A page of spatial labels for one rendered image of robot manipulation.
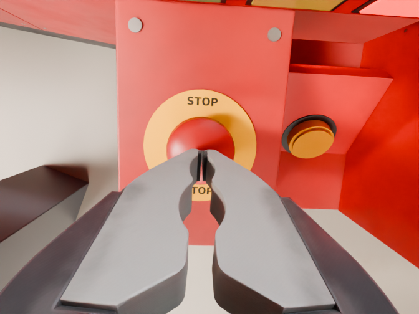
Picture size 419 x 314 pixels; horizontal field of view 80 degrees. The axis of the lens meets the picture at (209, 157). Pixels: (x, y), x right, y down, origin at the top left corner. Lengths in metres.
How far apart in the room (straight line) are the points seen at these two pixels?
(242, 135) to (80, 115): 0.90
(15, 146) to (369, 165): 1.10
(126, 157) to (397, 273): 1.37
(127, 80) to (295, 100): 0.13
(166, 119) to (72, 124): 0.90
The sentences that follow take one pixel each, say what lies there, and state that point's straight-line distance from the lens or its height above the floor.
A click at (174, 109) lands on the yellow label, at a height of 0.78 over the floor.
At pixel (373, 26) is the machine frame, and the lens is 0.43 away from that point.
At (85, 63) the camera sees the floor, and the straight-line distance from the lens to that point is 1.03.
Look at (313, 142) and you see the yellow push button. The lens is 0.24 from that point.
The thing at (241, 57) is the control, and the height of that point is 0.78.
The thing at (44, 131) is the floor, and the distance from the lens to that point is 1.10.
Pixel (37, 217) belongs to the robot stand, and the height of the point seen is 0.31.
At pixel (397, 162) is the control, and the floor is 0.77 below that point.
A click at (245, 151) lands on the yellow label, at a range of 0.16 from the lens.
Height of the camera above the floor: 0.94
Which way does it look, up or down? 79 degrees down
